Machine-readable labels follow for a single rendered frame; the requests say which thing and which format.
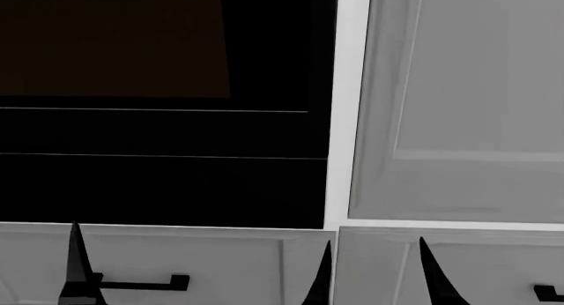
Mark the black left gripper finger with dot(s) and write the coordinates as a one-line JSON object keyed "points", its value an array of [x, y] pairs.
{"points": [[77, 268]]}

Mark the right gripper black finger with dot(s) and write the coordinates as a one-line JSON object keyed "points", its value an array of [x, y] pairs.
{"points": [[321, 285], [438, 285]]}

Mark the black built-in microwave oven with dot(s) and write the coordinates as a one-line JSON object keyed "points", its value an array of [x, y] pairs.
{"points": [[176, 136]]}

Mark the narrow grey drawer front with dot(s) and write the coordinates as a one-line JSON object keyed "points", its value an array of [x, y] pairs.
{"points": [[484, 262]]}

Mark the wide grey drawer front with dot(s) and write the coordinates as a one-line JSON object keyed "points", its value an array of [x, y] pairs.
{"points": [[198, 258]]}

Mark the grey panelled cabinet door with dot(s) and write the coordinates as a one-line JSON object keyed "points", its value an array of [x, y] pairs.
{"points": [[462, 87]]}

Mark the white cabinet frame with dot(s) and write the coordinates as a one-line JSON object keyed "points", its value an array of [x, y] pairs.
{"points": [[343, 87]]}

